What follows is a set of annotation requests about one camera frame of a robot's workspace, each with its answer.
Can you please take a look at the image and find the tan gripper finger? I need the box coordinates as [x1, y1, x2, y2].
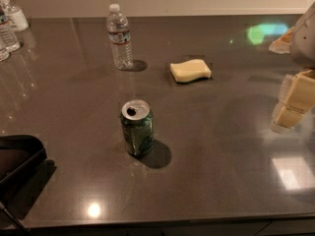
[269, 102, 304, 134]
[279, 70, 315, 113]

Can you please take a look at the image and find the crumpled snack bag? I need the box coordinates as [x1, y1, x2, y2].
[269, 28, 294, 54]

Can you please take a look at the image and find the yellow sponge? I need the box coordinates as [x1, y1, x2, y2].
[170, 59, 212, 83]

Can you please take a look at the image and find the clear plastic water bottle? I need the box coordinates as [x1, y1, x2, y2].
[106, 4, 133, 71]

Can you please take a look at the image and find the black tray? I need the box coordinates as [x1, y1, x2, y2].
[0, 135, 47, 196]

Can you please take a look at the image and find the green soda can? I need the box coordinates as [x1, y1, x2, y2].
[120, 99, 154, 157]

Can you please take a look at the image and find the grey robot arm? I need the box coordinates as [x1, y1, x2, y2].
[269, 3, 315, 133]

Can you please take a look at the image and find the water bottle at left edge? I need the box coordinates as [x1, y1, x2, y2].
[0, 7, 21, 52]

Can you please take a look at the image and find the white pump dispenser bottle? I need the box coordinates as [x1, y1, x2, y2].
[0, 0, 29, 32]

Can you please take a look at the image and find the clear bottle at far left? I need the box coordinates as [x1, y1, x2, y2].
[0, 38, 9, 61]

